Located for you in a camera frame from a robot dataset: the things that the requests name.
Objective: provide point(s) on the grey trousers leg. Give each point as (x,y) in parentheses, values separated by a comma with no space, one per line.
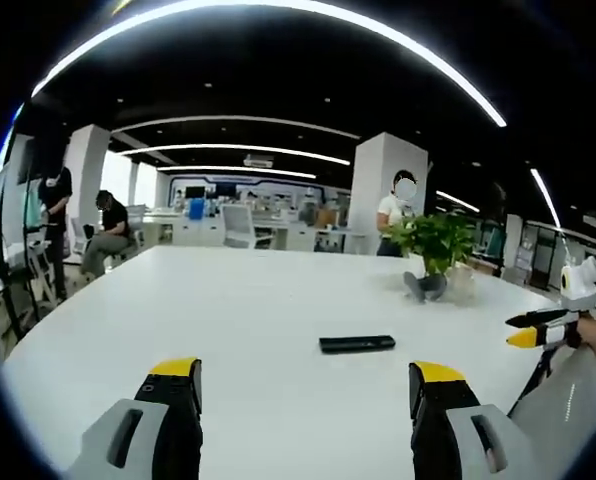
(563,415)

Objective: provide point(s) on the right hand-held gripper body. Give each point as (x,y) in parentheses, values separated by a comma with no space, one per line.
(580,295)

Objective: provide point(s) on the black tripod stand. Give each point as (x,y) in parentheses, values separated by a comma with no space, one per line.
(8,260)

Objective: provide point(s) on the green potted plant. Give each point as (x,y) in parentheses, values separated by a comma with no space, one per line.
(435,250)

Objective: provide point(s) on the blue box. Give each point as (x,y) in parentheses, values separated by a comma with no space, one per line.
(196,209)

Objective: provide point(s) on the white office chair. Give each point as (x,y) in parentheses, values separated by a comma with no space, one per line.
(239,226)

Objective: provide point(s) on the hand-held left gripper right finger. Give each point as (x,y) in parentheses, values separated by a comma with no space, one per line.
(448,425)

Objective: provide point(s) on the black remote control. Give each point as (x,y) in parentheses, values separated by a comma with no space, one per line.
(357,343)

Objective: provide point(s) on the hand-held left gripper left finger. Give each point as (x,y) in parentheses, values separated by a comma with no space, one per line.
(165,425)

